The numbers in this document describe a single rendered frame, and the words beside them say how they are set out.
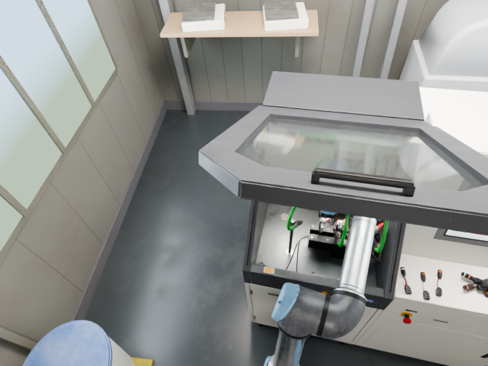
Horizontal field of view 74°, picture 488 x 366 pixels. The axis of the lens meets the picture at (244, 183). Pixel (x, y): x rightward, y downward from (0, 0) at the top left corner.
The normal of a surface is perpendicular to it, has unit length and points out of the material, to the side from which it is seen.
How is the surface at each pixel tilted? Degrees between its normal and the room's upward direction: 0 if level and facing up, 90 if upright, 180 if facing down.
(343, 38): 90
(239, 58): 90
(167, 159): 0
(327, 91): 0
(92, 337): 0
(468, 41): 90
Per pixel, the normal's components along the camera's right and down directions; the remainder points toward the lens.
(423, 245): -0.23, 0.60
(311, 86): -0.07, -0.62
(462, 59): -0.16, 0.78
